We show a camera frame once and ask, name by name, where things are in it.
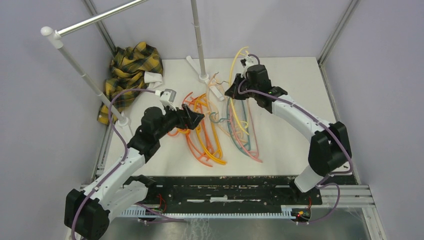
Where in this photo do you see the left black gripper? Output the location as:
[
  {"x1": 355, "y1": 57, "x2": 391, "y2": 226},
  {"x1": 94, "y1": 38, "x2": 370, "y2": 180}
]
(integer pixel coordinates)
[{"x1": 155, "y1": 101, "x2": 205, "y2": 140}]

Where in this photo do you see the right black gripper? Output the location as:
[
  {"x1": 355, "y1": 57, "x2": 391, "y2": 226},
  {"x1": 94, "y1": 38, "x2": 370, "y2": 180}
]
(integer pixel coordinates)
[{"x1": 226, "y1": 73, "x2": 259, "y2": 100}]

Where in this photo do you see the teal wire hanger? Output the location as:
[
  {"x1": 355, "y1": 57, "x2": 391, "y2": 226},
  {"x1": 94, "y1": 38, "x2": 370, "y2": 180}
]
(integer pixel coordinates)
[{"x1": 209, "y1": 98, "x2": 252, "y2": 156}]

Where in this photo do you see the pink wire hanger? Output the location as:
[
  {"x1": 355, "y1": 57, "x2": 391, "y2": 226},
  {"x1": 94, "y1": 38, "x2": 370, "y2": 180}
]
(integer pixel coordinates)
[{"x1": 226, "y1": 99, "x2": 263, "y2": 163}]

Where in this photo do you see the yellow plastic hanger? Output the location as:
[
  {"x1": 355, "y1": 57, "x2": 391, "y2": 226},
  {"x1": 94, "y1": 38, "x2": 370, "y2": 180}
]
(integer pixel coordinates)
[{"x1": 228, "y1": 46, "x2": 249, "y2": 135}]

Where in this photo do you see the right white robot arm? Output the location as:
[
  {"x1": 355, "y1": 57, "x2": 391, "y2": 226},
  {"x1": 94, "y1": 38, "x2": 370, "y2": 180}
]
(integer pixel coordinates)
[{"x1": 224, "y1": 64, "x2": 353, "y2": 204}]

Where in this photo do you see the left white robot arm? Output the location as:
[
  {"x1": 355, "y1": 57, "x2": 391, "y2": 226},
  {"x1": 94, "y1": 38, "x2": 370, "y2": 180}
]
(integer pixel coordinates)
[{"x1": 64, "y1": 104, "x2": 205, "y2": 240}]

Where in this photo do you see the orange plastic hanger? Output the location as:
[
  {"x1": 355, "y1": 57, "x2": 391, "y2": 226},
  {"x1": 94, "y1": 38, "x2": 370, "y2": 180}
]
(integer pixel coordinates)
[{"x1": 167, "y1": 91, "x2": 214, "y2": 168}]

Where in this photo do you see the cream plastic hanger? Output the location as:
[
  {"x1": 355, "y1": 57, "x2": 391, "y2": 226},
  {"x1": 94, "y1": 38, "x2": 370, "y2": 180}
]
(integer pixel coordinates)
[{"x1": 206, "y1": 71, "x2": 230, "y2": 138}]

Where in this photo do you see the amber plastic hanger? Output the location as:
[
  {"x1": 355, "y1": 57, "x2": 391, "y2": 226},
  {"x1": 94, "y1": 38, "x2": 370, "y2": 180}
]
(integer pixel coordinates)
[{"x1": 192, "y1": 93, "x2": 228, "y2": 167}]

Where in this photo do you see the yellow plaid cloth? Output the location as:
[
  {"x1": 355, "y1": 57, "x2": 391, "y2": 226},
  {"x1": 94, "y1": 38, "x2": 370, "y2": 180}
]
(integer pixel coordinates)
[{"x1": 97, "y1": 41, "x2": 164, "y2": 125}]

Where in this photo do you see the white clothes rack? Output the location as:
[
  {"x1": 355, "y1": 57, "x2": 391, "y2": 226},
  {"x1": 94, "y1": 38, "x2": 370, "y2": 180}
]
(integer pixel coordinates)
[{"x1": 40, "y1": 0, "x2": 226, "y2": 128}]

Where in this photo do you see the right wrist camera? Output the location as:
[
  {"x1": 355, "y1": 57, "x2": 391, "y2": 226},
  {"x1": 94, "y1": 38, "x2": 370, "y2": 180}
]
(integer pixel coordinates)
[{"x1": 240, "y1": 56, "x2": 260, "y2": 76}]

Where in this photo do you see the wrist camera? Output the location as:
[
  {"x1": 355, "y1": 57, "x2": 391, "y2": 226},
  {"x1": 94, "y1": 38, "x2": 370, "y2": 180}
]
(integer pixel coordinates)
[
  {"x1": 159, "y1": 88, "x2": 178, "y2": 111},
  {"x1": 240, "y1": 56, "x2": 260, "y2": 76}
]

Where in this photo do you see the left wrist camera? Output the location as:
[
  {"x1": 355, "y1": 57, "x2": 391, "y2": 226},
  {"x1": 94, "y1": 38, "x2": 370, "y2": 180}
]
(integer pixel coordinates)
[{"x1": 159, "y1": 88, "x2": 178, "y2": 111}]

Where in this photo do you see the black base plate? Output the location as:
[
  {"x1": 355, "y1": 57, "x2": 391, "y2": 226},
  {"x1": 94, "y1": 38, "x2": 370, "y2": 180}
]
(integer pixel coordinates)
[{"x1": 114, "y1": 174, "x2": 359, "y2": 215}]

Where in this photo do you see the white cable duct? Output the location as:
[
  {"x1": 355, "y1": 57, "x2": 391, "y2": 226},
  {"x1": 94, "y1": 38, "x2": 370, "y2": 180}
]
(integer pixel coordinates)
[{"x1": 114, "y1": 205, "x2": 312, "y2": 220}]

